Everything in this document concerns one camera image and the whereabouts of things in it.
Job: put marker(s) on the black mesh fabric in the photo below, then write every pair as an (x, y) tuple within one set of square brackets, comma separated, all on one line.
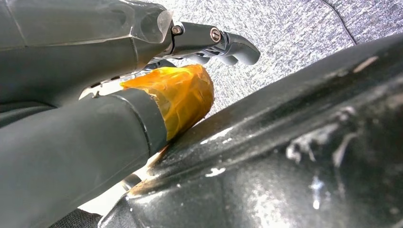
[(78, 220)]

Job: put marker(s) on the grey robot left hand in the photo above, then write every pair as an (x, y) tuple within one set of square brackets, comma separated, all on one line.
[(63, 63)]

